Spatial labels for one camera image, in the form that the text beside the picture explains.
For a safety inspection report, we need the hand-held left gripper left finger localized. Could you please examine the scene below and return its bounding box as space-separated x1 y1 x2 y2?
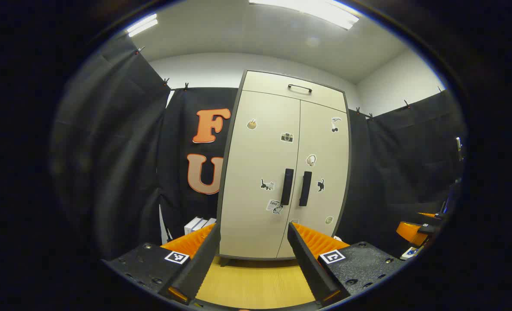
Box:
102 222 221 306

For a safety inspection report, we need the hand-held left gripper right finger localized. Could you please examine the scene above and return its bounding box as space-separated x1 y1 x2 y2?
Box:
287 222 408 306

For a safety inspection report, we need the beige cabinet door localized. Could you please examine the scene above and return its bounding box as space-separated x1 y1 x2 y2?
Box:
278 100 351 259
219 90 300 260

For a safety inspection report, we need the beige double-door shoe cabinet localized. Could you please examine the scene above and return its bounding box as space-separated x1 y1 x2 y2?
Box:
216 70 352 265

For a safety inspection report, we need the black backdrop cloth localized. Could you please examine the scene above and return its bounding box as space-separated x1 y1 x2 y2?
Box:
51 37 466 260

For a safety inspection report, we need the small ceiling light panel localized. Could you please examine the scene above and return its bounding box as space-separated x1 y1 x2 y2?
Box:
126 14 158 37

